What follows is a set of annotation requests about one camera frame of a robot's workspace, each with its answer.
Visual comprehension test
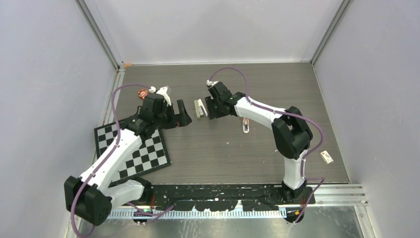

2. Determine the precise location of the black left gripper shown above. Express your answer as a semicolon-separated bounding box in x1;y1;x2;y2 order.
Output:
154;100;191;130

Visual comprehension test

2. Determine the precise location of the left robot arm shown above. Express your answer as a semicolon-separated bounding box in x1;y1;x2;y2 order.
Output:
64;93;192;226

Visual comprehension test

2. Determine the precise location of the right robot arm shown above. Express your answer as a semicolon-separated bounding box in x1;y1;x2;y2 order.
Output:
205;80;313;204

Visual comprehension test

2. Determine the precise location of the black white checkerboard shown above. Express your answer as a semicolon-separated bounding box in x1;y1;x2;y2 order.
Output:
94;123;171;186

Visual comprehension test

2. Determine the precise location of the red snack packet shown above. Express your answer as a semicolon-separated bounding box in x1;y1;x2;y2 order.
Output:
138;89;149;100

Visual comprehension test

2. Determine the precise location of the white staple box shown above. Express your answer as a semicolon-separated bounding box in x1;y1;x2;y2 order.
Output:
319;150;334;165

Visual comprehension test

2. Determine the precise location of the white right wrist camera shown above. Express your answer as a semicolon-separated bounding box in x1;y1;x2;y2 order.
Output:
206;80;219;88

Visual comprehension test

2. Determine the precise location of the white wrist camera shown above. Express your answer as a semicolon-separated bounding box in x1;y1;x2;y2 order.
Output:
149;86;172;106
206;80;219;88

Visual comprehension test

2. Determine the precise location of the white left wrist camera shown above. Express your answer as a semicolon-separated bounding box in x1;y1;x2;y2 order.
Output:
149;86;172;106

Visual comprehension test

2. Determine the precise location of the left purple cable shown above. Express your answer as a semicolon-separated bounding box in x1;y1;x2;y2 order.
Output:
70;83;176;238

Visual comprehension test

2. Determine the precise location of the purple cable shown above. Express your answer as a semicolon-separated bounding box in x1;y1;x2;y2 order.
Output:
70;83;176;238
208;67;326;224

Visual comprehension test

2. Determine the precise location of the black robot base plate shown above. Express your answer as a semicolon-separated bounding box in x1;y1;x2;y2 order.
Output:
134;184;315;212

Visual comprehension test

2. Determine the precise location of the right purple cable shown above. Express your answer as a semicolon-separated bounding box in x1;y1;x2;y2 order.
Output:
208;67;326;224

